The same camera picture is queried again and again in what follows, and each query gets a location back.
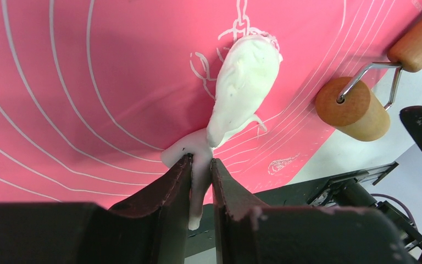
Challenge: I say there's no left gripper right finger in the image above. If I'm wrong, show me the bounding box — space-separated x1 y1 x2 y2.
210 159 415 263

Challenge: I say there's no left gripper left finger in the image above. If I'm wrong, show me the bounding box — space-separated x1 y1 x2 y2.
0 154 192 263

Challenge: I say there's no wooden dough roller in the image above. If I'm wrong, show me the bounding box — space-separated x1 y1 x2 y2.
315 18 422 142

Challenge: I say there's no white dough piece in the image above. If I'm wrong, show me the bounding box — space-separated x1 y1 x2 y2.
160 33 283 230

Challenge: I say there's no pink silicone baking mat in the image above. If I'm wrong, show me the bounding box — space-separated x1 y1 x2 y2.
0 1 422 207

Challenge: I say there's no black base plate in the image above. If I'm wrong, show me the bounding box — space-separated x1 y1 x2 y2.
185 162 422 264

